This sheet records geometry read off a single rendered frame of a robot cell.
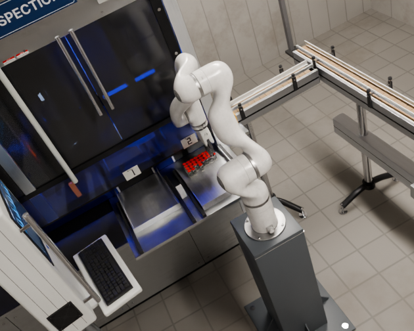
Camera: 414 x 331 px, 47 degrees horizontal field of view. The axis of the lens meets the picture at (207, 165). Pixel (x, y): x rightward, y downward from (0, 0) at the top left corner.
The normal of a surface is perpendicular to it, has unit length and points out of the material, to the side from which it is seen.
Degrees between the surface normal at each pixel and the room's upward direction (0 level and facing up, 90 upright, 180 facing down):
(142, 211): 0
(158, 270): 90
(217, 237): 90
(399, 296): 0
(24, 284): 90
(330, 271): 0
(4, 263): 90
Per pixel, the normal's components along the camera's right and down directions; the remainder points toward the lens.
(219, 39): 0.39, 0.54
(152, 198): -0.29, -0.70
